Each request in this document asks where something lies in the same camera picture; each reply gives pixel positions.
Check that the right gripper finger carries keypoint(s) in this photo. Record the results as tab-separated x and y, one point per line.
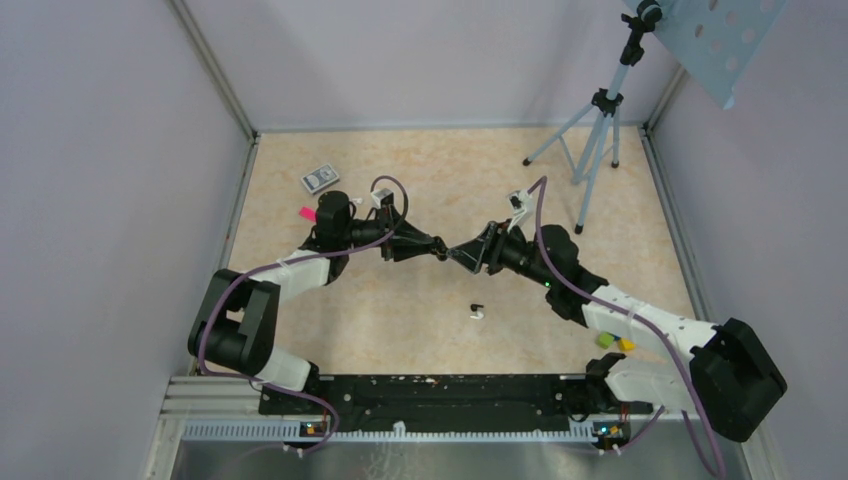
473	261
477	245

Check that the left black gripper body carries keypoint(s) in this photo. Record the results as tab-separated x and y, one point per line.
387	226

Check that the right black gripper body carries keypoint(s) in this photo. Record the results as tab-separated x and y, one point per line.
503	243

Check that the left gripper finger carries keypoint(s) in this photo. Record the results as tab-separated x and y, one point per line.
412	237
406	252

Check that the black round charging case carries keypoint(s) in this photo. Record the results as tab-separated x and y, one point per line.
439	249

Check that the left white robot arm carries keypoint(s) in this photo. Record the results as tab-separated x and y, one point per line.
236	322

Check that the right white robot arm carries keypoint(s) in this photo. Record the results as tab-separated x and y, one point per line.
722	371

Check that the black and white earbud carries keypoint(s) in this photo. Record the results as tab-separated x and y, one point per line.
477	311

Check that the pink marker strip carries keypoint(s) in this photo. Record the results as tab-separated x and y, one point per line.
307	214

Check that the grey card box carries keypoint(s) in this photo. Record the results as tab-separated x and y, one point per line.
320	179

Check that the grey tripod stand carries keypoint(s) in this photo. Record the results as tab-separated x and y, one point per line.
604	136

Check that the green cube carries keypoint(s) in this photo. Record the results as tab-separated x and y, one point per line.
605	340

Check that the yellow cube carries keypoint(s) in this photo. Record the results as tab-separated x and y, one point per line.
625	345

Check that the perforated blue metal plate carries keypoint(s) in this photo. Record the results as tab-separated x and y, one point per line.
714	41

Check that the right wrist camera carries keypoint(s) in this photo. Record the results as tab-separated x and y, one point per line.
523	208

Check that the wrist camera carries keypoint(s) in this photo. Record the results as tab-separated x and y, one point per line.
523	208
382	198

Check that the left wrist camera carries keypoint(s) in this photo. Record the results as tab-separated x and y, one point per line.
382	198

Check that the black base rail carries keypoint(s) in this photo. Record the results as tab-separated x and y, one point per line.
501	403

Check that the white comb cable duct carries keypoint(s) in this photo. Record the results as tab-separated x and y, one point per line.
290	431

